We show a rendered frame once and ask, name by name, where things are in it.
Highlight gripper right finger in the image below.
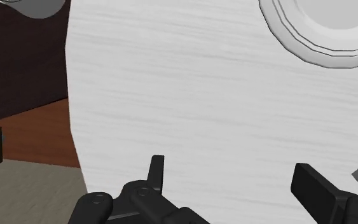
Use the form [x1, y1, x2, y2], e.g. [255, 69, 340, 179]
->
[290, 162, 358, 224]

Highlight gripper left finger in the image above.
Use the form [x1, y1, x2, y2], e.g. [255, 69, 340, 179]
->
[67, 155, 210, 224]

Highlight white round plate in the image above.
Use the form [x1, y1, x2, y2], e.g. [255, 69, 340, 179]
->
[258, 0, 358, 69]

